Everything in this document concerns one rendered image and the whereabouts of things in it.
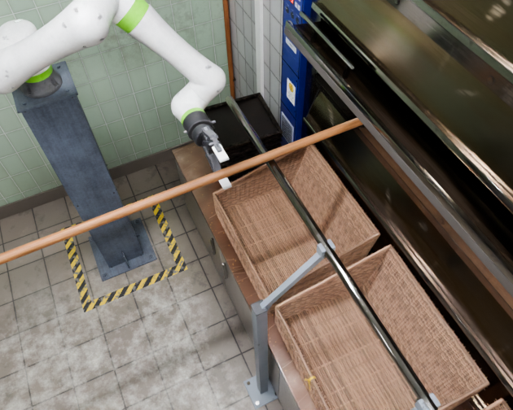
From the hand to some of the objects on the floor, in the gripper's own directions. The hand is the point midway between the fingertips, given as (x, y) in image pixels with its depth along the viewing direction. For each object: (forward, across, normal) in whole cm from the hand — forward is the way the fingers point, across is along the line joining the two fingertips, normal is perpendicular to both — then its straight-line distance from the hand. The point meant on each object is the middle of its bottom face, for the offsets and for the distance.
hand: (225, 172), depth 152 cm
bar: (+28, +119, -2) cm, 122 cm away
